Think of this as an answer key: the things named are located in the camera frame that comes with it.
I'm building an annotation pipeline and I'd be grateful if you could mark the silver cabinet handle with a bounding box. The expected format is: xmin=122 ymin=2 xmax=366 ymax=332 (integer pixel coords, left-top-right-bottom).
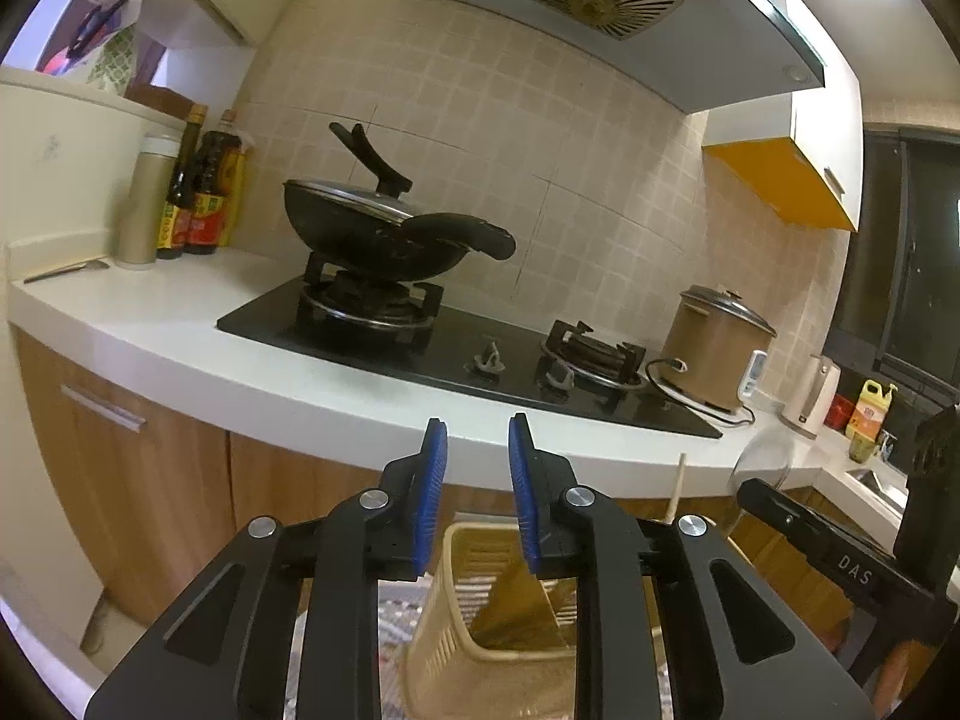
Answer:
xmin=59 ymin=383 xmax=148 ymax=433

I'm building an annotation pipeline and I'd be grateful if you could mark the dark soy sauce bottle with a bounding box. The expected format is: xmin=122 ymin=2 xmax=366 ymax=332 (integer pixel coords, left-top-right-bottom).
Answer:
xmin=155 ymin=104 xmax=209 ymax=260

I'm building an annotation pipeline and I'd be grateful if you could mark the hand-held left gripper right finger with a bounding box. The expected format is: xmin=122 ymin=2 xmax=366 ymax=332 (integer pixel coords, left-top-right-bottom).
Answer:
xmin=508 ymin=412 xmax=875 ymax=720

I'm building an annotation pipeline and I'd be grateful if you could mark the beige thermos bottle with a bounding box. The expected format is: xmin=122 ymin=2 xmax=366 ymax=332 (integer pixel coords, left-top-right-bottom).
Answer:
xmin=114 ymin=130 xmax=184 ymax=272

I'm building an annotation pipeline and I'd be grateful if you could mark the brown box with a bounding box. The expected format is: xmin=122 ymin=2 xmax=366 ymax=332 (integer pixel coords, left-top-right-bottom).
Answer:
xmin=123 ymin=82 xmax=198 ymax=122

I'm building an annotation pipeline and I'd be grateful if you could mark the yellow oil bottle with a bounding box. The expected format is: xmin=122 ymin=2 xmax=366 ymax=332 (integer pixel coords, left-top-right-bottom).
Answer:
xmin=220 ymin=138 xmax=254 ymax=249

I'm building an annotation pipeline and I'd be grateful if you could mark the brown rice cooker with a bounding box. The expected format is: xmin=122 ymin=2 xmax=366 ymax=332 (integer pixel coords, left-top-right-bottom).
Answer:
xmin=660 ymin=284 xmax=778 ymax=413

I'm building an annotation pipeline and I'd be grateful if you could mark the clear round lid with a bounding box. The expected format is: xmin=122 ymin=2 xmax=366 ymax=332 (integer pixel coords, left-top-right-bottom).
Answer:
xmin=727 ymin=433 xmax=794 ymax=535

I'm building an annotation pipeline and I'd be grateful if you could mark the wooden utensil handle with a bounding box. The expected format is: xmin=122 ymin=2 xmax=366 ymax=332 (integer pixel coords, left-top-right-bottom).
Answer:
xmin=659 ymin=453 xmax=688 ymax=527

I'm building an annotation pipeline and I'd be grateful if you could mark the steel sink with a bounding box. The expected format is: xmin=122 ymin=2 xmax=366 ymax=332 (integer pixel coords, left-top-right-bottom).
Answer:
xmin=846 ymin=465 xmax=913 ymax=512

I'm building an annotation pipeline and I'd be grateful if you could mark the patterned cloth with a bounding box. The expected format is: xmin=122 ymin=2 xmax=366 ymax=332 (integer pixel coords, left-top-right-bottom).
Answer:
xmin=298 ymin=576 xmax=430 ymax=720

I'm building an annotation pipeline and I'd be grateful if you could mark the dark window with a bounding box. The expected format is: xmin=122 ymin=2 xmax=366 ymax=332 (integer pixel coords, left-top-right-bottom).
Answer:
xmin=831 ymin=123 xmax=960 ymax=422

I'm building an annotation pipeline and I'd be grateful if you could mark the beige plastic utensil basket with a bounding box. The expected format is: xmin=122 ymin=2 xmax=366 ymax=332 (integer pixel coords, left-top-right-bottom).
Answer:
xmin=405 ymin=520 xmax=662 ymax=720

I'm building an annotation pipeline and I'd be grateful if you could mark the glass wok lid black handle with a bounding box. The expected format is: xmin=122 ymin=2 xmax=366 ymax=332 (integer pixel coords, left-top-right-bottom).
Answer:
xmin=285 ymin=122 xmax=416 ymax=224

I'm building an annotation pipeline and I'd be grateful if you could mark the black wok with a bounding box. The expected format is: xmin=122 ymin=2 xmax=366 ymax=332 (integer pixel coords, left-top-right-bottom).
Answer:
xmin=283 ymin=178 xmax=518 ymax=287

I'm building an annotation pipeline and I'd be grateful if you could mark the white electric kettle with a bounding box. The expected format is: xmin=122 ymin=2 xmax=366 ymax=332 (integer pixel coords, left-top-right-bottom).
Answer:
xmin=779 ymin=354 xmax=843 ymax=438

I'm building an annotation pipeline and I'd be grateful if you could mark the silver range hood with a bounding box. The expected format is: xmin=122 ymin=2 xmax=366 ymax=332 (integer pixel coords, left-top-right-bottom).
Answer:
xmin=395 ymin=0 xmax=827 ymax=116

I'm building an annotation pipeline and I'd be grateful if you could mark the wooden base cabinet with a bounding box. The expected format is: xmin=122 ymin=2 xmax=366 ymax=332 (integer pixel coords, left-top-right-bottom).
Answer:
xmin=13 ymin=328 xmax=905 ymax=691

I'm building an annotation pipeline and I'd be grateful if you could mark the black glass gas stove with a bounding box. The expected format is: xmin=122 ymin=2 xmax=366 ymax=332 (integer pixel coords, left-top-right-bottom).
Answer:
xmin=216 ymin=275 xmax=725 ymax=440

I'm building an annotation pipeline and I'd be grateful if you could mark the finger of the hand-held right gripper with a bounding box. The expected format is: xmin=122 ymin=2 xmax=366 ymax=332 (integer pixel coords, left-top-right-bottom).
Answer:
xmin=736 ymin=478 xmax=938 ymax=623

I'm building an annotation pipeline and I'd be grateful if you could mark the black burner grate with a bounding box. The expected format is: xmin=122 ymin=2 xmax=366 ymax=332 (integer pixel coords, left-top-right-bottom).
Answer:
xmin=540 ymin=319 xmax=650 ymax=392
xmin=295 ymin=253 xmax=445 ymax=351

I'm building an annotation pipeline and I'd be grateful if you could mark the black power cable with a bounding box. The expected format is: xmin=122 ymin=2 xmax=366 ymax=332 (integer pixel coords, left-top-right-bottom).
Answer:
xmin=644 ymin=356 xmax=755 ymax=426

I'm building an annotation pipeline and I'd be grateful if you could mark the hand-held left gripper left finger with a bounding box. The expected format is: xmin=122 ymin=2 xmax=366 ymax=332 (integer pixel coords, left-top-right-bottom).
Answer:
xmin=84 ymin=416 xmax=451 ymax=720

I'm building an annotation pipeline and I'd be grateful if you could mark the yellow oil jug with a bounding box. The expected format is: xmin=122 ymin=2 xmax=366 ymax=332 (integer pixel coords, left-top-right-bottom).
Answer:
xmin=845 ymin=379 xmax=899 ymax=441

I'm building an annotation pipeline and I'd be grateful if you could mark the dark bottle red label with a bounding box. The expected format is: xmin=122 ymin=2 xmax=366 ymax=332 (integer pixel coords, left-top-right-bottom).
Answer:
xmin=183 ymin=110 xmax=238 ymax=257

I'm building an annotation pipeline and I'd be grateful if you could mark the white and yellow wall cabinet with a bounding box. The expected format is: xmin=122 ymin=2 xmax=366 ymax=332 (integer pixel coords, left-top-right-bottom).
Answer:
xmin=702 ymin=0 xmax=864 ymax=234

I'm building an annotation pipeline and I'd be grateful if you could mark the patterned box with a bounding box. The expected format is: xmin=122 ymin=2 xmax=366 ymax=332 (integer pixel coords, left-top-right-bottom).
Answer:
xmin=36 ymin=0 xmax=144 ymax=96

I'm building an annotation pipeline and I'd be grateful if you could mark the metal spoon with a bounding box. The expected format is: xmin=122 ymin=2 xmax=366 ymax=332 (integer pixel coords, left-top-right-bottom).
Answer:
xmin=22 ymin=258 xmax=112 ymax=287

